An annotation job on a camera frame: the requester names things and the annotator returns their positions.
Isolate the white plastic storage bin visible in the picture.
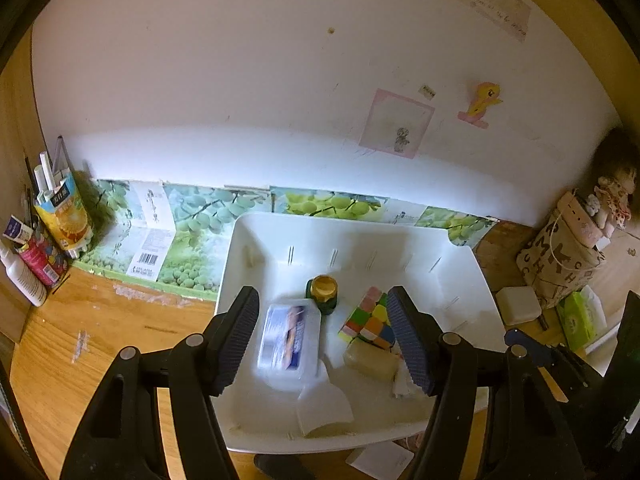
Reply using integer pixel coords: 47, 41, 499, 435
214, 211, 506, 453

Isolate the white squeeze bottle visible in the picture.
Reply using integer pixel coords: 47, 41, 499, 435
0, 245, 48, 308

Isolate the white crumpled tissue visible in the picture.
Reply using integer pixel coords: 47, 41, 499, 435
390, 357, 426, 400

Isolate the small plush doll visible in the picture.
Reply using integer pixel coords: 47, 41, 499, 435
592, 165, 638, 238

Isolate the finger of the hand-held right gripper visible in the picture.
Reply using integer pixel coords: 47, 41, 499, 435
505, 329, 556, 368

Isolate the yellow pony wall sticker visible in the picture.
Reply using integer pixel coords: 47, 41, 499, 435
457, 81, 503, 128

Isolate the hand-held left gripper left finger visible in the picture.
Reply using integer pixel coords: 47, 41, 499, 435
60, 285, 261, 480

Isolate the dark jar with gold lid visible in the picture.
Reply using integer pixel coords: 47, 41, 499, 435
305, 275, 340, 316

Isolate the small white tube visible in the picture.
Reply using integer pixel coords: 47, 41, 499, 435
2, 215, 35, 241

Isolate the beige rectangular block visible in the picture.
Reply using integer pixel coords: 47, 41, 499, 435
342, 340, 400, 382

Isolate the small white rounded box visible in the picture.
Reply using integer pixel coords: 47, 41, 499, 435
495, 286, 542, 327

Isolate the multicoloured puzzle cube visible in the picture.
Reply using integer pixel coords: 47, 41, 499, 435
339, 286, 401, 350

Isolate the white paper slip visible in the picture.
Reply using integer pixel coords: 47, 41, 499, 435
345, 442, 416, 478

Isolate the pink can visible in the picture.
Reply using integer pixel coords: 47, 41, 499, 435
17, 235, 68, 288

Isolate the beige letter-print tote bag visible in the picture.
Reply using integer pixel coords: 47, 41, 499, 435
516, 190, 608, 311

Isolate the yellow juice carton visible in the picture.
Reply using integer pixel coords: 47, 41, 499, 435
32, 170, 93, 256

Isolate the bundle of pens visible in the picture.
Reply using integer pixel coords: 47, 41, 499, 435
22, 135, 71, 201

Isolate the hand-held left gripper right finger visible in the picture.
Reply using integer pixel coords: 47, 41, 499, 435
385, 285, 586, 480

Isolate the green tissue packet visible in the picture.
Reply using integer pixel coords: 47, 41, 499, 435
556, 285, 608, 353

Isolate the pink square wall sticker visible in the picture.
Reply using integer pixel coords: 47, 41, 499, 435
357, 88, 436, 160

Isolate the pale paper wall note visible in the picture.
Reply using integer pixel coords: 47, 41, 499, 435
450, 0, 531, 41

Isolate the grape-print paper strip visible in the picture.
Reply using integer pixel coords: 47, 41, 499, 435
75, 177, 501, 296

